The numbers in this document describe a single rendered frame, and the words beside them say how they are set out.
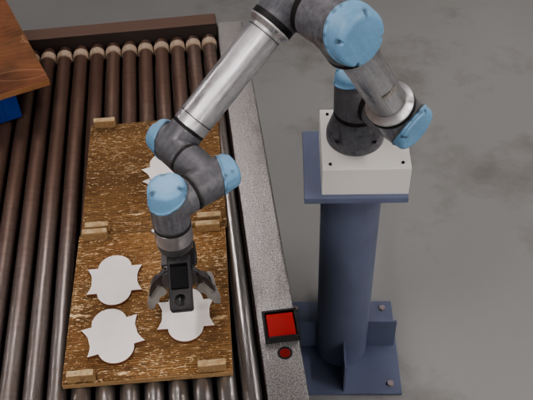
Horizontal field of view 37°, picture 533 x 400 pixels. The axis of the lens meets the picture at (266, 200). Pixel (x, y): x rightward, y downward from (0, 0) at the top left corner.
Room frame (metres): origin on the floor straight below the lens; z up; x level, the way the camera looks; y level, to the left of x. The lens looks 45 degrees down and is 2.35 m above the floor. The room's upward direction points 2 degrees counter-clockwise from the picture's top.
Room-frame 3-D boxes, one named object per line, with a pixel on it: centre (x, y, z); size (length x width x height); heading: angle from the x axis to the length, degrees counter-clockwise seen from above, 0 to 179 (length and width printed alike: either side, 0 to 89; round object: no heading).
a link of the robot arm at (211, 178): (1.15, 0.12, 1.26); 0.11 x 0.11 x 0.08; 38
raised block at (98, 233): (1.30, 0.41, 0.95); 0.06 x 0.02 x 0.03; 93
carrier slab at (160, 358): (1.11, 0.27, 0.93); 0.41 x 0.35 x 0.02; 3
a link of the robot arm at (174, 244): (1.08, 0.19, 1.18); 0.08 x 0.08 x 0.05
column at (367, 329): (1.59, -0.24, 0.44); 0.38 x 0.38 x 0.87; 88
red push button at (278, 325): (1.03, -0.02, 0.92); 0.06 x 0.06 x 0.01; 5
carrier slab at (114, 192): (1.52, 0.29, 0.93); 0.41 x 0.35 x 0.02; 4
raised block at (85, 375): (0.91, 0.39, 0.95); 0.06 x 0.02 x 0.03; 93
